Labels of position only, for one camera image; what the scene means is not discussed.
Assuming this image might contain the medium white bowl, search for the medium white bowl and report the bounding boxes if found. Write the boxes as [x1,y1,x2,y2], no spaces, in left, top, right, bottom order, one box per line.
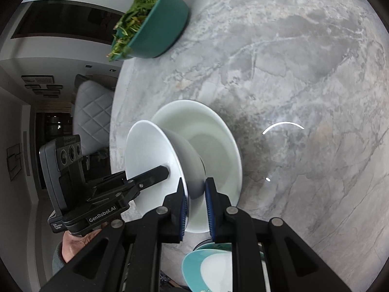
[125,120,206,229]

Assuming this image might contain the large white bowl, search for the large white bowl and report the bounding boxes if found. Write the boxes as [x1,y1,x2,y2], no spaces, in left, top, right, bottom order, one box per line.
[150,99,243,207]

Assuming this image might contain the person's left hand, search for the person's left hand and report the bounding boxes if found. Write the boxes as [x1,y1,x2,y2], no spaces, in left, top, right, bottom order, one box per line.
[61,229,101,263]

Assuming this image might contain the teal rimmed plate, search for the teal rimmed plate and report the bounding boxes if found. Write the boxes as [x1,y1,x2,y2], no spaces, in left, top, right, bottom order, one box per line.
[181,242,233,291]

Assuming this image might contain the light grey quilted chair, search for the light grey quilted chair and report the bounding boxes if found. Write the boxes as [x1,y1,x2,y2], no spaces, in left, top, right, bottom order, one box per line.
[72,74,114,155]

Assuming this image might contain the teal plastic basin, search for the teal plastic basin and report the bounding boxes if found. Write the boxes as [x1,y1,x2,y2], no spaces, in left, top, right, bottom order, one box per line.
[117,0,189,61]

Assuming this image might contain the green leafy vegetables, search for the green leafy vegetables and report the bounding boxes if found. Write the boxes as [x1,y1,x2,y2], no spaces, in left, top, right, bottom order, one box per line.
[107,0,158,61]

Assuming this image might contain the black camera box left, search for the black camera box left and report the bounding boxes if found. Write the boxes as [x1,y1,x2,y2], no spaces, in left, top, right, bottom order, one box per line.
[39,135,86,215]

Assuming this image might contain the wall picture frames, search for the wall picture frames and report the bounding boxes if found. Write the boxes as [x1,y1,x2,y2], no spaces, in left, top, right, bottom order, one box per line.
[21,74,63,98]

